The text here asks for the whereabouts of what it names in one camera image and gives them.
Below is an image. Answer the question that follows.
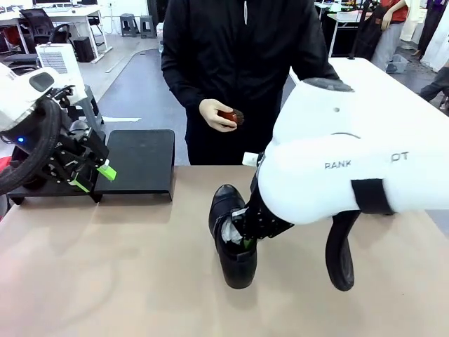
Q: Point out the large white table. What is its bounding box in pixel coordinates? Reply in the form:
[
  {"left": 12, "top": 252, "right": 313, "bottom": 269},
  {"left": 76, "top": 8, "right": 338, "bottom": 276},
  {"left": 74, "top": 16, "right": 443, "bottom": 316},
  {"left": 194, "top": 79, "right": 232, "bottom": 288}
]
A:
[{"left": 289, "top": 58, "right": 449, "bottom": 117}]

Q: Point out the black sleeved right arm cable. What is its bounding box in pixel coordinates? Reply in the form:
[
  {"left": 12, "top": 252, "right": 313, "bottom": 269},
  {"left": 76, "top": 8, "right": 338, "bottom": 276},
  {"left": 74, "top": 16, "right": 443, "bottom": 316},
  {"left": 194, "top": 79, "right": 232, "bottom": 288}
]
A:
[{"left": 324, "top": 209, "right": 356, "bottom": 292}]

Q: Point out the black velcro strap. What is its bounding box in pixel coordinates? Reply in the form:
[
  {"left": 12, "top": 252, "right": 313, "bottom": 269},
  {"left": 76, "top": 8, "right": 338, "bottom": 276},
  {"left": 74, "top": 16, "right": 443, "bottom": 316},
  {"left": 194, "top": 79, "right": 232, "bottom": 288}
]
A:
[{"left": 351, "top": 178, "right": 396, "bottom": 215}]

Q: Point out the person's right forearm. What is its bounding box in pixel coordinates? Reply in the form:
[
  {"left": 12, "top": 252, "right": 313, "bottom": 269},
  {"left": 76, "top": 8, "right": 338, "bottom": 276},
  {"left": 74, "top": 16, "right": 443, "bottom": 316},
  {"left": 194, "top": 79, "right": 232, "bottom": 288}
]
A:
[{"left": 161, "top": 70, "right": 206, "bottom": 113}]

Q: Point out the person's right hand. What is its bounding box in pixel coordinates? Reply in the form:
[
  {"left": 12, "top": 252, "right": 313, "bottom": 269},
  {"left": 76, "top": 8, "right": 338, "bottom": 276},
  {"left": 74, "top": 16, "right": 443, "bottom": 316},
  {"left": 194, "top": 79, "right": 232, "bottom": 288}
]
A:
[{"left": 199, "top": 98, "right": 236, "bottom": 133}]

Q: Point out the grey plastic bin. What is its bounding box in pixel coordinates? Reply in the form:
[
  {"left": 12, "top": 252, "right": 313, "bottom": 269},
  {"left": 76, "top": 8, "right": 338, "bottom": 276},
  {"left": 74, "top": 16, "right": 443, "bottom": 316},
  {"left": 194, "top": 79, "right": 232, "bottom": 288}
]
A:
[{"left": 385, "top": 54, "right": 410, "bottom": 74}]

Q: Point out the black metal shoe stand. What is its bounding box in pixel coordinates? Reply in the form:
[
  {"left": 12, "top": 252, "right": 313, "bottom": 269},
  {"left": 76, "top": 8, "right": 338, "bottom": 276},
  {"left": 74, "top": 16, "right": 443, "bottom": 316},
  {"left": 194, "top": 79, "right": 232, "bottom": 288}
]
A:
[
  {"left": 6, "top": 131, "right": 106, "bottom": 205},
  {"left": 91, "top": 129, "right": 175, "bottom": 204}
]

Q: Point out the small grey step stool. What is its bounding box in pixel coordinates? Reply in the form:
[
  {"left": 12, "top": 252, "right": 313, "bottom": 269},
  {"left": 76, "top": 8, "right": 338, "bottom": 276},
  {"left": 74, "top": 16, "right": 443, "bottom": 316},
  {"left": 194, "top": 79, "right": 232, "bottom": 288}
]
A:
[
  {"left": 119, "top": 13, "right": 138, "bottom": 38},
  {"left": 140, "top": 15, "right": 154, "bottom": 39}
]

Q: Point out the cream hanging garment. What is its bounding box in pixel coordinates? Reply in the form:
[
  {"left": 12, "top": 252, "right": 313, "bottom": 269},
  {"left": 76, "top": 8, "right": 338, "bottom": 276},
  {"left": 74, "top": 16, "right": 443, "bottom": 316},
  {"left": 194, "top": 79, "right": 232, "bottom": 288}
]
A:
[{"left": 399, "top": 0, "right": 424, "bottom": 50}]

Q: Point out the black mesh office chair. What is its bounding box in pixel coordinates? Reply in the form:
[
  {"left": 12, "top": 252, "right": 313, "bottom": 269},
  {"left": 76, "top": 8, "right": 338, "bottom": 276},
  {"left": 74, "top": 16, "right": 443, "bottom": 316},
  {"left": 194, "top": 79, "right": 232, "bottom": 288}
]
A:
[{"left": 19, "top": 8, "right": 74, "bottom": 46}]

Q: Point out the black computer tower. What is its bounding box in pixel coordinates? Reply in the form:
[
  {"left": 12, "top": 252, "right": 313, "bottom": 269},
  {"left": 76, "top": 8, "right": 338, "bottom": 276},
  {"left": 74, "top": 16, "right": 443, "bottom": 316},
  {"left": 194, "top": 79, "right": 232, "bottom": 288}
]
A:
[{"left": 72, "top": 36, "right": 95, "bottom": 63}]

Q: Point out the black hanging apron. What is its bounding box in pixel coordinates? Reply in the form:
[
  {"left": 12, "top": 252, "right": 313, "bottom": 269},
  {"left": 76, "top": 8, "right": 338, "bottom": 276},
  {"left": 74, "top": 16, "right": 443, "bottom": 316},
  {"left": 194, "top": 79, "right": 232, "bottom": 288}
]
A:
[{"left": 354, "top": 3, "right": 385, "bottom": 60}]

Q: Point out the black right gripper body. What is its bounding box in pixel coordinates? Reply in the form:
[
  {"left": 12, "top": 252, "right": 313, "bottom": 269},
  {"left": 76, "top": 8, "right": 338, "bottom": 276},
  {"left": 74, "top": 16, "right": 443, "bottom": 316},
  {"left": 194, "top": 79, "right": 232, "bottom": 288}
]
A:
[{"left": 245, "top": 152, "right": 295, "bottom": 243}]

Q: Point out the person torso in black jacket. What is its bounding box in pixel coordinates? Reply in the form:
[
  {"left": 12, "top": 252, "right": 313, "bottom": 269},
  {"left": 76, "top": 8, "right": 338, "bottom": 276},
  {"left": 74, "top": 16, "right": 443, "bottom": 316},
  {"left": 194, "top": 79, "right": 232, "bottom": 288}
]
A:
[{"left": 160, "top": 0, "right": 343, "bottom": 166}]

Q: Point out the figure in red top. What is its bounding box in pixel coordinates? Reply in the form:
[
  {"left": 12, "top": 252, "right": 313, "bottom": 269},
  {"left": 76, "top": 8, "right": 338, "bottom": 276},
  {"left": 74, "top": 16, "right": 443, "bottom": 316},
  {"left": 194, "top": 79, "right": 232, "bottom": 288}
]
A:
[{"left": 370, "top": 0, "right": 410, "bottom": 73}]

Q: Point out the black shiny leather shoe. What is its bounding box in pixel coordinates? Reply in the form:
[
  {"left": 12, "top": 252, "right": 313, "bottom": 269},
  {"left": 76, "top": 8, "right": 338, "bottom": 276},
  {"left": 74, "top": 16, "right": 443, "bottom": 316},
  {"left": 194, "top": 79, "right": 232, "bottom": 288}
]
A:
[{"left": 208, "top": 184, "right": 259, "bottom": 289}]

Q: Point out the black clamp pole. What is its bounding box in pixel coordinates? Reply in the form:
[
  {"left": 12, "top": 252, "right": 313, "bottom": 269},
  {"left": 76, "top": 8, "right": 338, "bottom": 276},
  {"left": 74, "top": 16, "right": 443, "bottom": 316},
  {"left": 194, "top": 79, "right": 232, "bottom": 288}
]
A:
[{"left": 348, "top": 0, "right": 369, "bottom": 61}]

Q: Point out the white office desk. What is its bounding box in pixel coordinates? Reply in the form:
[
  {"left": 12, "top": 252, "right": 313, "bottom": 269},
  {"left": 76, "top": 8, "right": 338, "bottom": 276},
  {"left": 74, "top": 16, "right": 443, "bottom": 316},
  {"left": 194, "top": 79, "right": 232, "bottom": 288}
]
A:
[{"left": 0, "top": 6, "right": 114, "bottom": 64}]

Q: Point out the black sleeved arm cable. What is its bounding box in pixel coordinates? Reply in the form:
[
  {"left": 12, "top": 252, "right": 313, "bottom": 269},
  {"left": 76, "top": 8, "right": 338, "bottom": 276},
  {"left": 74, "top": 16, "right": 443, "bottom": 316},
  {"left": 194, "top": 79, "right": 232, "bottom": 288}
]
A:
[
  {"left": 0, "top": 101, "right": 63, "bottom": 196},
  {"left": 324, "top": 209, "right": 356, "bottom": 292}
]

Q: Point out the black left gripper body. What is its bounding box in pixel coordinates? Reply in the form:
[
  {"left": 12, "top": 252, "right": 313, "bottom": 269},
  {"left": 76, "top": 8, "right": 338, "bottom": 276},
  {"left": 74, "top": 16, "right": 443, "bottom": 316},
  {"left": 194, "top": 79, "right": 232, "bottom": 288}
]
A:
[{"left": 10, "top": 128, "right": 109, "bottom": 170}]

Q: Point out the black sleeved left arm cable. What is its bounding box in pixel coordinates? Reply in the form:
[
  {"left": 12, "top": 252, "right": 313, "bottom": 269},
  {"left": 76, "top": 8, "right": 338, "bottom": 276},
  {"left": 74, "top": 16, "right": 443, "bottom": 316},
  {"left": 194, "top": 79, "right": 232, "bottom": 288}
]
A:
[{"left": 0, "top": 101, "right": 63, "bottom": 196}]

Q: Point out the grey plastic stool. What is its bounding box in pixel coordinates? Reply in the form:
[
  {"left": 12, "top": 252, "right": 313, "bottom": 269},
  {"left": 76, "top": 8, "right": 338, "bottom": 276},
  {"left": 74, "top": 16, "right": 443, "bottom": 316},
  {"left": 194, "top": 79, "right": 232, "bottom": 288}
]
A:
[{"left": 72, "top": 86, "right": 105, "bottom": 129}]

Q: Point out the seated person's dark leg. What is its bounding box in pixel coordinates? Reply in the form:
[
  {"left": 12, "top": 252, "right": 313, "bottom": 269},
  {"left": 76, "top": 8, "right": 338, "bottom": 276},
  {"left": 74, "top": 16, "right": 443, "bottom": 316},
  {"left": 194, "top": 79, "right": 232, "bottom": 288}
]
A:
[{"left": 419, "top": 66, "right": 449, "bottom": 113}]

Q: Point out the red wooden shoe brush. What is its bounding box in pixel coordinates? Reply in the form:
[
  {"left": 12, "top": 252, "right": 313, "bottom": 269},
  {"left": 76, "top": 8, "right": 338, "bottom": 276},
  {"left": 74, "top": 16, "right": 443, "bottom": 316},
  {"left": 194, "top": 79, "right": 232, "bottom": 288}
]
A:
[{"left": 217, "top": 108, "right": 245, "bottom": 128}]

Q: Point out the white-legged work table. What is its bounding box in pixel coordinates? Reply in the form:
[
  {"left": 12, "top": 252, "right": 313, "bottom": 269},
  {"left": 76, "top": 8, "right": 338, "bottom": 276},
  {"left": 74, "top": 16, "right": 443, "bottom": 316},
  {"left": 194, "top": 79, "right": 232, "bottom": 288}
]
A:
[{"left": 315, "top": 1, "right": 364, "bottom": 59}]

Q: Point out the black visitor chair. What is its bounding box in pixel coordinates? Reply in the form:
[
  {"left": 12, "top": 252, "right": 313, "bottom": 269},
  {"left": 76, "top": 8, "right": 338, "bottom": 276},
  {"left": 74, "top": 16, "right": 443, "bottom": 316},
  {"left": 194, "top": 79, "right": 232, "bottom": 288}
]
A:
[{"left": 3, "top": 52, "right": 39, "bottom": 77}]

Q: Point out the white air purifier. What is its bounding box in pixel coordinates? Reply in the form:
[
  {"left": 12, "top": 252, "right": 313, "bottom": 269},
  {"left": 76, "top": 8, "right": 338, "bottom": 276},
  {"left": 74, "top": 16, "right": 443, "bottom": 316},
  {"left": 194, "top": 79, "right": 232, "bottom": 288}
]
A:
[{"left": 36, "top": 44, "right": 88, "bottom": 101}]

